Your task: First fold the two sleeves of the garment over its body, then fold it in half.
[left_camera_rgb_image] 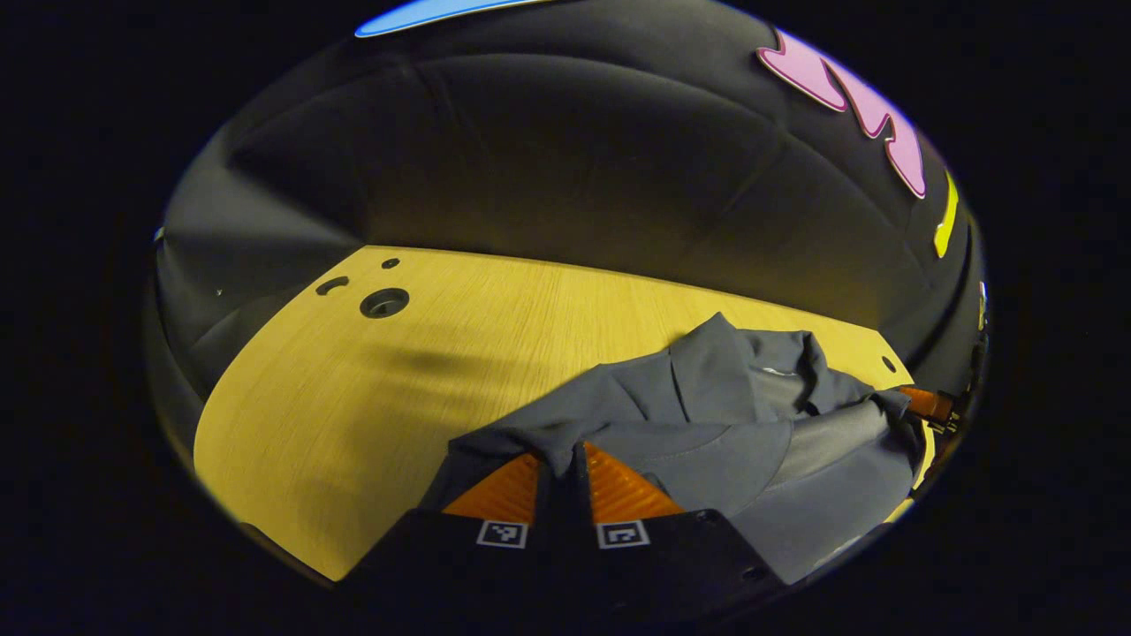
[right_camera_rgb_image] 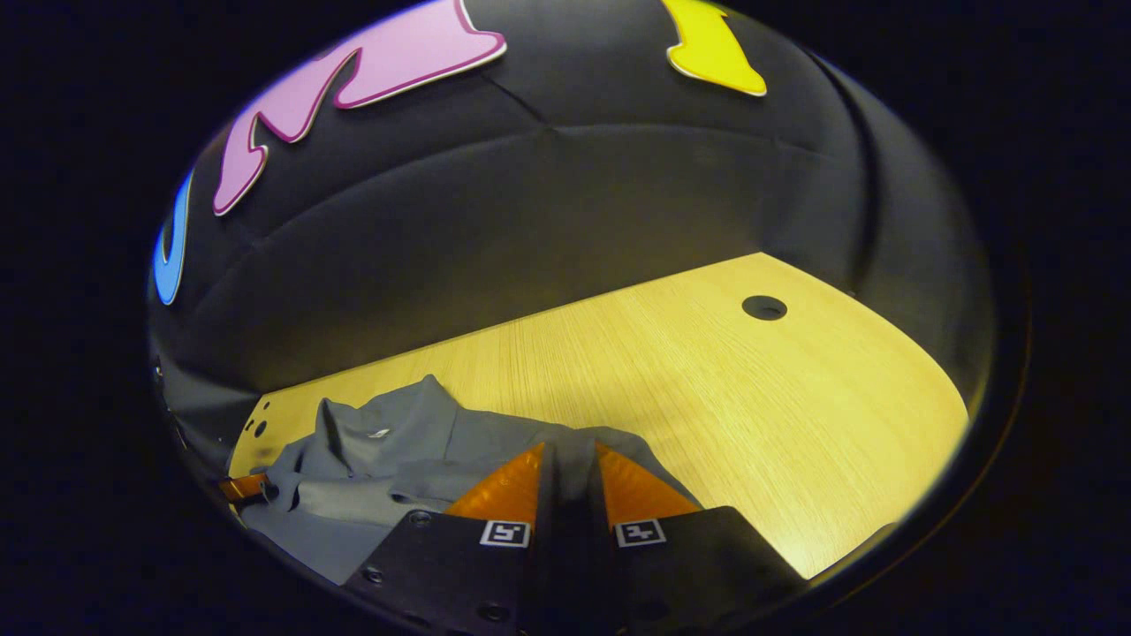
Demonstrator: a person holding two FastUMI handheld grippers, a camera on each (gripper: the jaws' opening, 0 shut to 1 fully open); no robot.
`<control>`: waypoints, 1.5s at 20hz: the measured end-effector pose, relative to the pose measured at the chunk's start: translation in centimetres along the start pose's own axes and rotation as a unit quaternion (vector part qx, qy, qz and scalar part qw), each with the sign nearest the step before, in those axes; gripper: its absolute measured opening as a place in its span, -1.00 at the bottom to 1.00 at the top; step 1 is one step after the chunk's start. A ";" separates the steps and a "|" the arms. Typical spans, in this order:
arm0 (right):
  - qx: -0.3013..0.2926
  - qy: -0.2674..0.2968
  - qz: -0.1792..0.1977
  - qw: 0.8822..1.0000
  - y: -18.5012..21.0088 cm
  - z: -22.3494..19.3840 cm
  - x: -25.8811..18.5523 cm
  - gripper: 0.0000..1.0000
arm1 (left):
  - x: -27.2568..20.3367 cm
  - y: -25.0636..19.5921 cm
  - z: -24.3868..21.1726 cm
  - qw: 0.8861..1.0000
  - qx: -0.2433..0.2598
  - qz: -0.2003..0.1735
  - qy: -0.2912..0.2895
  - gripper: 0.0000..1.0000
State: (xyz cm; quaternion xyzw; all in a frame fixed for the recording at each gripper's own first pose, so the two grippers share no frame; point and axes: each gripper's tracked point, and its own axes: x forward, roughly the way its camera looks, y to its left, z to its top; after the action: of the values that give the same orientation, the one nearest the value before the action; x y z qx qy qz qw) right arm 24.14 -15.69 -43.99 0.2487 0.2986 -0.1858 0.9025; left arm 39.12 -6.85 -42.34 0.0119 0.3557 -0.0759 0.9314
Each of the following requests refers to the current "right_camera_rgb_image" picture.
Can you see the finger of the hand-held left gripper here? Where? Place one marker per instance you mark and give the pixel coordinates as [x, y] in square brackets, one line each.
[243, 488]

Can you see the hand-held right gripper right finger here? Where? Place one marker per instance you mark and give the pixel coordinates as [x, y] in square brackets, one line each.
[588, 565]

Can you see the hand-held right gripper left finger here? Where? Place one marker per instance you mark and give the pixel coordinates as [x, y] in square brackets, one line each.
[548, 565]

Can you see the black backdrop cloth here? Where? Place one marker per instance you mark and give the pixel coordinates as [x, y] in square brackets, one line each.
[530, 221]

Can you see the grey polo shirt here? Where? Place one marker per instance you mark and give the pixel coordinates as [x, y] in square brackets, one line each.
[380, 459]

